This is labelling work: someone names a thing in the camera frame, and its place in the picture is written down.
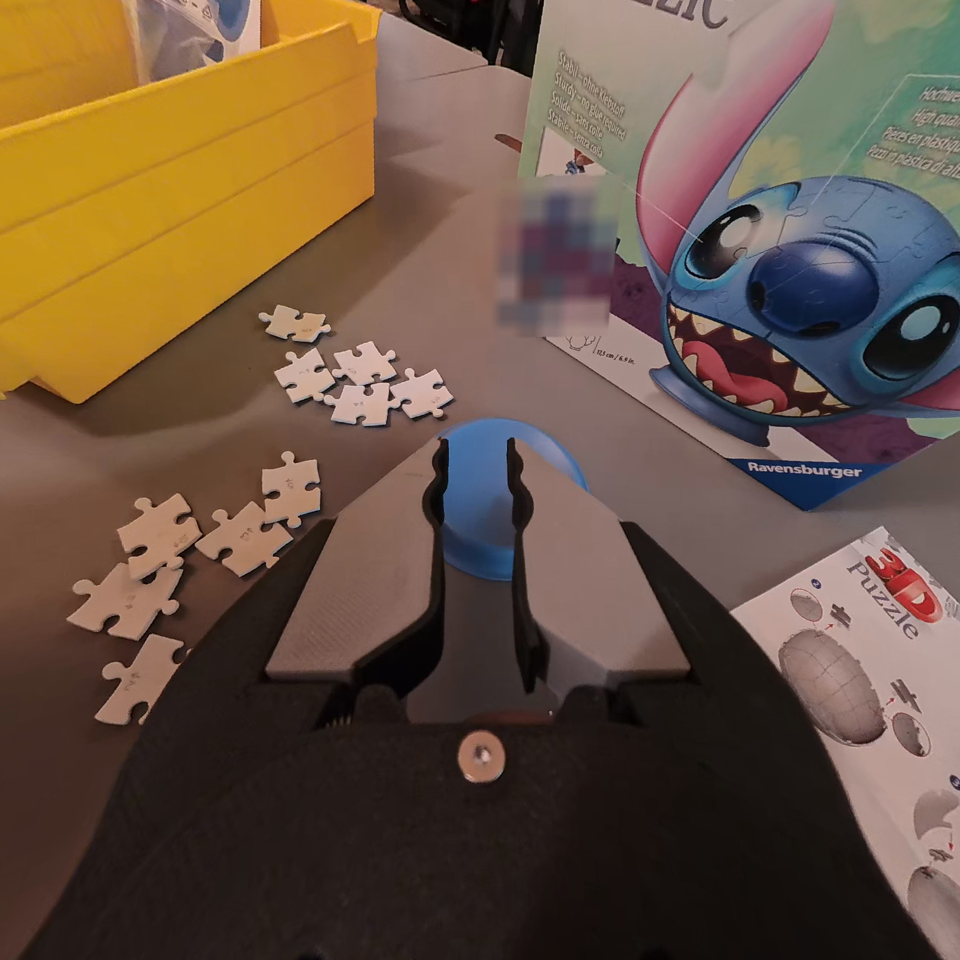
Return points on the yellow plastic bin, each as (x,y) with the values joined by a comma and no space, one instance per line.
(150,225)

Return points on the white instruction leaflet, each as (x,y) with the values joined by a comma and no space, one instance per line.
(840,675)

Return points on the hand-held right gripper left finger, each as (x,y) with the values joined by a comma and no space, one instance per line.
(367,592)

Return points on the white jigsaw puzzle piece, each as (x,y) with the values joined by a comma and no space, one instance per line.
(157,532)
(244,536)
(360,403)
(124,604)
(424,394)
(304,375)
(139,679)
(365,364)
(296,322)
(292,487)

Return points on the blue plastic puzzle stand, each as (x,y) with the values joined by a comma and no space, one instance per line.
(480,525)

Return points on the cartoon puzzle ball box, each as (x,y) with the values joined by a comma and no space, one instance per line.
(750,225)

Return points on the clear plastic bag blue parts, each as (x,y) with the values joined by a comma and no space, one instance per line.
(187,45)

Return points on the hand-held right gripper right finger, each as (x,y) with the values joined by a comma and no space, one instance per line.
(592,592)

